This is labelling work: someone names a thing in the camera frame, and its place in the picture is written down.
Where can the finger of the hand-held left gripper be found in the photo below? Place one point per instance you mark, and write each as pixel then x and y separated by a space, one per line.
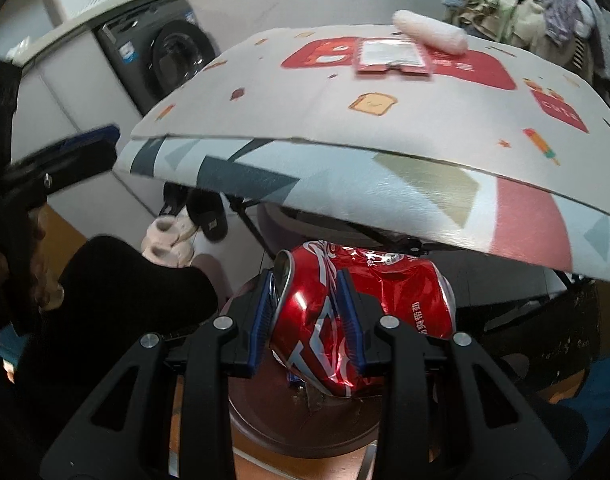
pixel 85 150

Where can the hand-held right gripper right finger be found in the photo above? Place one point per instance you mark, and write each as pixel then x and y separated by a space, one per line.
pixel 352 320

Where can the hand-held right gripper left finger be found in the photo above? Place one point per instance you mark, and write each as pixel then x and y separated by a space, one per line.
pixel 257 330

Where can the crushed red soda can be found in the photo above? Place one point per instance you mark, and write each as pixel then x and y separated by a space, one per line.
pixel 335 310

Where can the brown round bin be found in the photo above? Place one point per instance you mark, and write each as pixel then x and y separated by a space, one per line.
pixel 295 425

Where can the white cabinet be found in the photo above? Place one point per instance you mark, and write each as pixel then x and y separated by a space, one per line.
pixel 75 90

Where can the grey front-load washing machine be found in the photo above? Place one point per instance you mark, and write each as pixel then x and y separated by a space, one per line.
pixel 155 55

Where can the black slipper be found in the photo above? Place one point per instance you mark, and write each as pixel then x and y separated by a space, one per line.
pixel 210 217

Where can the pink plush slippers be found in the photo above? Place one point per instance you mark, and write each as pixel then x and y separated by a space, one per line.
pixel 167 242

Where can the geometric pattern tablecloth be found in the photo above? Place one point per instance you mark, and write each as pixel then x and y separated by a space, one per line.
pixel 385 190

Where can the person's leg in black trousers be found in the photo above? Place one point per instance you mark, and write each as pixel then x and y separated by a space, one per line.
pixel 110 300

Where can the patterned folding table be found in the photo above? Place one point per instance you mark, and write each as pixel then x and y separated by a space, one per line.
pixel 295 100

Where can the blue cloth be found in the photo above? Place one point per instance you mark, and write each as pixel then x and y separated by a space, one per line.
pixel 600 385

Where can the pink clear blister package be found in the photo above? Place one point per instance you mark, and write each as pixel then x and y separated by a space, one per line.
pixel 392 55

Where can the white foam fruit net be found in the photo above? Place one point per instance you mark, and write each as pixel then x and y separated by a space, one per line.
pixel 430 32

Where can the pile of clothes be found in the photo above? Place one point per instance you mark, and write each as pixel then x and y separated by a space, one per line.
pixel 525 5

